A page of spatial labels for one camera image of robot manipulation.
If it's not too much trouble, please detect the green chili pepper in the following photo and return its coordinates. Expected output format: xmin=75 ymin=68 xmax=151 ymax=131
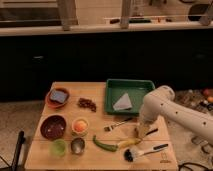
xmin=93 ymin=135 xmax=118 ymax=152

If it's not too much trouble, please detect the silver fork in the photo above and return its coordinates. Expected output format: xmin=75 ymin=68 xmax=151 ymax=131
xmin=104 ymin=118 xmax=133 ymax=132

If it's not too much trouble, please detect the small cup with orange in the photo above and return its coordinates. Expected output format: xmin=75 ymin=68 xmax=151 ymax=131
xmin=71 ymin=118 xmax=89 ymax=136

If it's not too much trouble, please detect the green plastic tray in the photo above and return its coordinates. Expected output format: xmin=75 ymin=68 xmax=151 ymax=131
xmin=104 ymin=79 xmax=155 ymax=116

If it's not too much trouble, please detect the yellow banana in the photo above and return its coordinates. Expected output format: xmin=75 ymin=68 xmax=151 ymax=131
xmin=117 ymin=138 xmax=141 ymax=149

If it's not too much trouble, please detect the pile of brown nuts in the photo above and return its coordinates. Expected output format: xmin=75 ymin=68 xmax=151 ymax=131
xmin=78 ymin=98 xmax=97 ymax=112

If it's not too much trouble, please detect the dark purple bowl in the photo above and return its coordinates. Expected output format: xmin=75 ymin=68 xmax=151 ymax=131
xmin=40 ymin=115 xmax=66 ymax=140

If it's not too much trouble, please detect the grey folded cloth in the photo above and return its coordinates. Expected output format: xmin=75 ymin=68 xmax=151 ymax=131
xmin=113 ymin=93 xmax=132 ymax=111

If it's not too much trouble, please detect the brown block brush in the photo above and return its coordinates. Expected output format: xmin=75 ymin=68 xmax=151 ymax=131
xmin=135 ymin=127 xmax=158 ymax=138

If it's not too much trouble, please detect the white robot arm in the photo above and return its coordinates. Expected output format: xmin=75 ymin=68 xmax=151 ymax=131
xmin=137 ymin=85 xmax=213 ymax=145

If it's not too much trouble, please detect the black stand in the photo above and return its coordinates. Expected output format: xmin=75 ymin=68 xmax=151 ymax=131
xmin=11 ymin=131 xmax=25 ymax=171

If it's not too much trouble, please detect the orange bowl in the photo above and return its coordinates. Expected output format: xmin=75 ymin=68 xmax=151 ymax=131
xmin=45 ymin=88 xmax=70 ymax=109

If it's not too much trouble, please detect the blue sponge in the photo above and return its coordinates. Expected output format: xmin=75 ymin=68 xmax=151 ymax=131
xmin=50 ymin=90 xmax=67 ymax=103

